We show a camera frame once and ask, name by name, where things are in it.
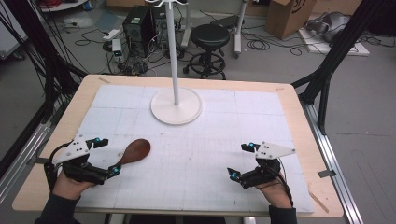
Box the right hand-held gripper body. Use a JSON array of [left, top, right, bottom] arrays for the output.
[[239, 141, 297, 189]]

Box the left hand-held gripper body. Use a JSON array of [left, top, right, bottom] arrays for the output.
[[51, 133, 109, 186]]

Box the brown wooden spoon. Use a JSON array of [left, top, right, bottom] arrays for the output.
[[115, 138, 152, 171]]

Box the white hook stand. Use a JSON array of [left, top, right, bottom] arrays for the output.
[[144, 0, 204, 126]]

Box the person's left hand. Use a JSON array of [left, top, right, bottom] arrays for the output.
[[51, 170, 96, 201]]

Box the person's right hand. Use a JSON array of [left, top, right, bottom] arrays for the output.
[[256, 172, 294, 209]]

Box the white gridded mat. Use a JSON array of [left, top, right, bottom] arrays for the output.
[[45, 84, 316, 215]]

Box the long tan tape strip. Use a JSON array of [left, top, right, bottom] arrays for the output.
[[307, 190, 331, 215]]

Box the white power adapter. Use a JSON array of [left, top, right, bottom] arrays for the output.
[[110, 38, 123, 63]]

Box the white power strip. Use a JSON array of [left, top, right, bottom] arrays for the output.
[[102, 28, 121, 42]]

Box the white floor board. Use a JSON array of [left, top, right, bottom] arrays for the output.
[[297, 28, 371, 58]]

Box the black round stool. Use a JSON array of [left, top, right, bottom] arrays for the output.
[[182, 23, 232, 80]]

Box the black computer tower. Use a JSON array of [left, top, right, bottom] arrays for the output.
[[121, 6, 157, 59]]

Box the grey cabinet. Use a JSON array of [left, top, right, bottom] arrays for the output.
[[0, 0, 30, 61]]

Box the cardboard box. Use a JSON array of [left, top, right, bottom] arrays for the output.
[[264, 0, 322, 41]]

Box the grey device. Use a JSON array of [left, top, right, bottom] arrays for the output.
[[305, 11, 352, 44]]

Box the white round table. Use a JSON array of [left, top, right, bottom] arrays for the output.
[[39, 0, 89, 14]]

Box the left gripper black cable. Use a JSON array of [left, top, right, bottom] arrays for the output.
[[43, 140, 75, 192]]

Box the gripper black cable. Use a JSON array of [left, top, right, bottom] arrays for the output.
[[43, 140, 75, 192], [273, 158, 295, 208]]

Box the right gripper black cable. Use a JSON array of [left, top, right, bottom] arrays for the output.
[[273, 158, 295, 208]]

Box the aluminium rail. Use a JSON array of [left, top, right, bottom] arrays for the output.
[[0, 120, 53, 204], [299, 100, 364, 224]]

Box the black floor cable coil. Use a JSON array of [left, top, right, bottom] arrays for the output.
[[241, 30, 304, 58]]

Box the black metal frame stand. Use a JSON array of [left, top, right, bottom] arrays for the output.
[[290, 0, 396, 136], [0, 0, 89, 125]]

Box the white frame leg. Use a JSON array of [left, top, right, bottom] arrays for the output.
[[233, 0, 249, 59], [180, 2, 192, 49]]

